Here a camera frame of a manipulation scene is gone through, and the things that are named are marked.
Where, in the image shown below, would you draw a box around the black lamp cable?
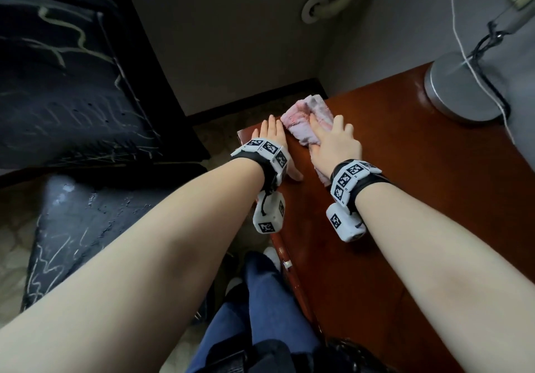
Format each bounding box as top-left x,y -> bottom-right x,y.
470,21 -> 513,121

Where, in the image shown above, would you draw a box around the person's right hand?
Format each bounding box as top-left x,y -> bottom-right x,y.
308,112 -> 363,173

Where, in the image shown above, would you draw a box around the right wrist marker band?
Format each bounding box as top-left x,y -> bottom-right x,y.
330,159 -> 392,215

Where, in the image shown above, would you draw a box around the left wrist marker band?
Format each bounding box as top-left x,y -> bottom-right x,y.
230,137 -> 292,190

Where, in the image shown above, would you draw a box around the wrist marker band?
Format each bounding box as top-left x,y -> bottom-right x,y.
230,137 -> 292,190
330,159 -> 392,215

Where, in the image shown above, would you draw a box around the blue trousers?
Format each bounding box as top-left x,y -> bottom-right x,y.
186,251 -> 323,373

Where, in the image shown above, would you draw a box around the person's right forearm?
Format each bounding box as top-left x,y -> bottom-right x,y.
355,184 -> 535,373

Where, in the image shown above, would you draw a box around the black office chair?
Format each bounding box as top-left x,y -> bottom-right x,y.
0,0 -> 212,313

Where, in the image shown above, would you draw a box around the pink cleaning cloth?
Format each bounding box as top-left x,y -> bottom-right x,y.
280,94 -> 335,187

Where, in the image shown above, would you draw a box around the red wooden table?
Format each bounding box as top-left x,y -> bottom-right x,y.
237,61 -> 535,373

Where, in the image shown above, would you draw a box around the black waist pack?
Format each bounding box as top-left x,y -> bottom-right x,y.
200,337 -> 398,373

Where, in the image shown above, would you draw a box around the person's left forearm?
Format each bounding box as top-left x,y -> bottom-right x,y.
0,161 -> 265,373

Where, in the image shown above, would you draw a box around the person's left hand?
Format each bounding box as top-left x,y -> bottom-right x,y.
259,114 -> 305,182

